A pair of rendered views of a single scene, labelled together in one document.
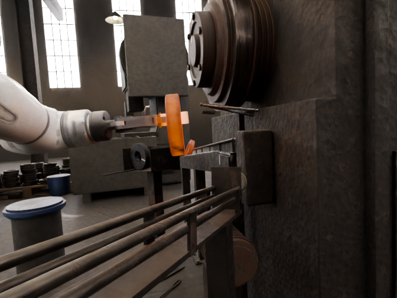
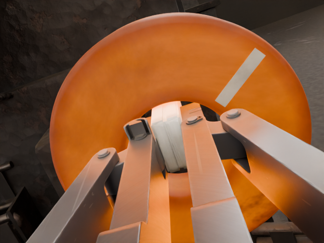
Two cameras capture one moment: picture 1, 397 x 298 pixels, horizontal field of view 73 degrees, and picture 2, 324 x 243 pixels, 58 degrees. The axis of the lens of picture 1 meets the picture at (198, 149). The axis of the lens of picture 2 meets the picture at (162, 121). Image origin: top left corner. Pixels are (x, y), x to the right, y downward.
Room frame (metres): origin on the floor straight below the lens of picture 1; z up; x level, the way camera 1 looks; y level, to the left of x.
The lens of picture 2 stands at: (0.66, 0.22, 0.90)
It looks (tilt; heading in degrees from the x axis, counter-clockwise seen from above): 19 degrees down; 280
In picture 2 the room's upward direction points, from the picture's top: 20 degrees counter-clockwise
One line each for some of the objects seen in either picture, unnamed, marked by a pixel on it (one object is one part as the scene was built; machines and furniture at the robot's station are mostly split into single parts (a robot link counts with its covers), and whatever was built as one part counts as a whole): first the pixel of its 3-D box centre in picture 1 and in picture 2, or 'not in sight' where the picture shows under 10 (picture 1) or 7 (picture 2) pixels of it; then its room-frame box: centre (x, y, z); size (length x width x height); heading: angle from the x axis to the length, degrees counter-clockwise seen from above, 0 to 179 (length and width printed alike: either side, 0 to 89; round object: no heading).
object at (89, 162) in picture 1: (116, 163); not in sight; (3.65, 1.12, 0.39); 1.03 x 0.83 x 0.79; 106
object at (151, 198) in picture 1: (154, 209); not in sight; (1.55, 0.28, 0.36); 0.26 x 0.20 x 0.72; 47
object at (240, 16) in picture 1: (223, 51); not in sight; (1.10, -0.12, 1.11); 0.47 x 0.06 x 0.47; 12
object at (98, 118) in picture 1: (111, 125); not in sight; (0.68, 0.21, 0.84); 0.09 x 0.08 x 0.07; 93
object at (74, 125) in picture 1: (81, 128); not in sight; (0.67, 0.29, 0.83); 0.09 x 0.06 x 0.09; 3
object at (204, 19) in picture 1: (199, 51); not in sight; (1.08, -0.02, 1.11); 0.28 x 0.06 x 0.28; 12
